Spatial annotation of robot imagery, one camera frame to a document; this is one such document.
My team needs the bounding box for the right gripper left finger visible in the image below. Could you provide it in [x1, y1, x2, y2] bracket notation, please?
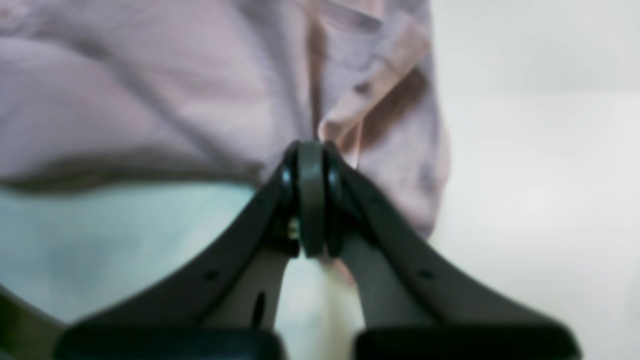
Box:
[52, 141, 301, 360]

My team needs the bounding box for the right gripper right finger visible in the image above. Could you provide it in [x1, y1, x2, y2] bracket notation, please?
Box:
[324, 142, 582, 360]

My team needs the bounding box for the mauve t-shirt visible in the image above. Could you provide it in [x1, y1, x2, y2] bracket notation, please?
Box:
[1, 0, 450, 239]

